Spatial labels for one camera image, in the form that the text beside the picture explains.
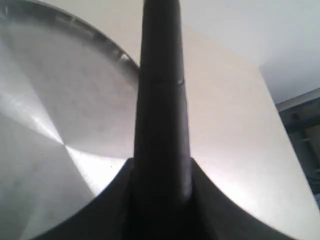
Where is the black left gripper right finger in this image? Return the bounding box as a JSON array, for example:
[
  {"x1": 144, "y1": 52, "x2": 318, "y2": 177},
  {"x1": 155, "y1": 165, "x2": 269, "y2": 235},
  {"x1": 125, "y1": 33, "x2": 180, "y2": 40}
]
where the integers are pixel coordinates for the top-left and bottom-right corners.
[{"x1": 191, "y1": 158, "x2": 293, "y2": 240}]

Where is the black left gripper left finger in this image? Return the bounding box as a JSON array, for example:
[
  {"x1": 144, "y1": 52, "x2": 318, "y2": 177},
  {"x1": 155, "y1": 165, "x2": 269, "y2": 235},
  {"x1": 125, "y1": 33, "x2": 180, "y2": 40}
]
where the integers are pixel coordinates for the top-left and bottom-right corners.
[{"x1": 32, "y1": 157, "x2": 135, "y2": 240}]

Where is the yellow black claw hammer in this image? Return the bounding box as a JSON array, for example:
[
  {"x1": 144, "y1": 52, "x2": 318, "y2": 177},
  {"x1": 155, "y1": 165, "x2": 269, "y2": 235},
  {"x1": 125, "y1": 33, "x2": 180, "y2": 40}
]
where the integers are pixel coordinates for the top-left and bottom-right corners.
[{"x1": 130, "y1": 0, "x2": 194, "y2": 240}]

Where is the round silver metal plate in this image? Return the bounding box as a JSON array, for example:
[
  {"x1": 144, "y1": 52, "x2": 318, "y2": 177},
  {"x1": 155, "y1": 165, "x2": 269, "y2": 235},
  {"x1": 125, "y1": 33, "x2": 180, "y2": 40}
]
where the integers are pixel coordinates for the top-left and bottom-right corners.
[{"x1": 0, "y1": 0, "x2": 139, "y2": 240}]

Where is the grey metal frame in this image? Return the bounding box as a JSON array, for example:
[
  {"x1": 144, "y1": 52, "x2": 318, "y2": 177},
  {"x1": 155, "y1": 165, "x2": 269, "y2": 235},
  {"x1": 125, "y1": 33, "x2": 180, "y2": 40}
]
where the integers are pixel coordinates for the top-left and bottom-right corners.
[{"x1": 275, "y1": 88, "x2": 320, "y2": 205}]

